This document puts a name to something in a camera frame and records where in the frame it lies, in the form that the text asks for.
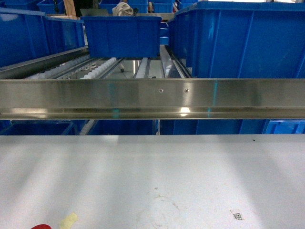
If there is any red push button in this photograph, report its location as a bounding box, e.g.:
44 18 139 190
31 224 52 229

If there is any white roller track centre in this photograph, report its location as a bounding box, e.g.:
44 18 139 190
134 58 148 79

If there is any white roller track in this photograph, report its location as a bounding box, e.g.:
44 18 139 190
134 58 148 79
81 57 117 79

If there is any white roller track left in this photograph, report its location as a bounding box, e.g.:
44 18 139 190
81 57 117 79

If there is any blue bin lower left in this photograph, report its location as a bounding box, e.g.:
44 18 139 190
0 121 74 136

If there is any blue bin centre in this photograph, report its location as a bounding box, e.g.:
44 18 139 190
81 16 162 58

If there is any white cloth bundle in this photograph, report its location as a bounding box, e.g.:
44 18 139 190
112 2 133 16

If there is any large blue bin right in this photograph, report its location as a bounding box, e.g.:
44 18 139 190
168 1 305 79

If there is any blue bin lower right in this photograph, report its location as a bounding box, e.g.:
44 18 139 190
263 120 305 134

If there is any blue bin left rear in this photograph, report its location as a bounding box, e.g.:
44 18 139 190
44 17 85 54

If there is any QR code sticker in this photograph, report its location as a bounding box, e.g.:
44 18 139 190
230 209 244 220

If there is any yellow tape piece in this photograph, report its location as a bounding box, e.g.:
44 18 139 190
59 212 78 229

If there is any blue bin far left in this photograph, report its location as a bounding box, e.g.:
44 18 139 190
0 8 51 67

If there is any steel shelf front rail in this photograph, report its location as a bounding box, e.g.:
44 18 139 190
0 79 305 120

